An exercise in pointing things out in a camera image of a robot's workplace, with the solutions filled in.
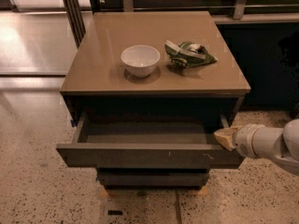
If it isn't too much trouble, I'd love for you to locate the grey drawer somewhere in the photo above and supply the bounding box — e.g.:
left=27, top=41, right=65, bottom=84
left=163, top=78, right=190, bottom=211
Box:
left=57, top=114, right=244, bottom=170
left=97, top=172, right=209, bottom=187

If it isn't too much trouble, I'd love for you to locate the black tape floor marker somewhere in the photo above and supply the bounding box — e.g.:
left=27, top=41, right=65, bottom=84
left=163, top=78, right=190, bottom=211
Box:
left=107, top=210, right=123, bottom=216

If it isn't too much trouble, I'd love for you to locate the green crumpled snack bag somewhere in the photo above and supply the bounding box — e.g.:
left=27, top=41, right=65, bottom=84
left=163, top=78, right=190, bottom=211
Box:
left=164, top=40, right=218, bottom=68

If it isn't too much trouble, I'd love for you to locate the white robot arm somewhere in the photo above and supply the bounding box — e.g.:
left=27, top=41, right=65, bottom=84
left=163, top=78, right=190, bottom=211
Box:
left=214, top=119, right=299, bottom=175

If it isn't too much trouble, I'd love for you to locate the white ceramic bowl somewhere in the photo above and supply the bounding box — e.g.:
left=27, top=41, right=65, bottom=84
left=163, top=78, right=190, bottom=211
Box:
left=121, top=45, right=161, bottom=77

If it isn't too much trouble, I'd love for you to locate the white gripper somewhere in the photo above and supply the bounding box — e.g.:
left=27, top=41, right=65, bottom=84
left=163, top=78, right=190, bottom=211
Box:
left=214, top=124, right=264, bottom=159

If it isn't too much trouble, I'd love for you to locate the brown drawer cabinet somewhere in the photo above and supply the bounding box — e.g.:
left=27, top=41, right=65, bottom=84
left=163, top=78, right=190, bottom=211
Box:
left=59, top=10, right=251, bottom=191

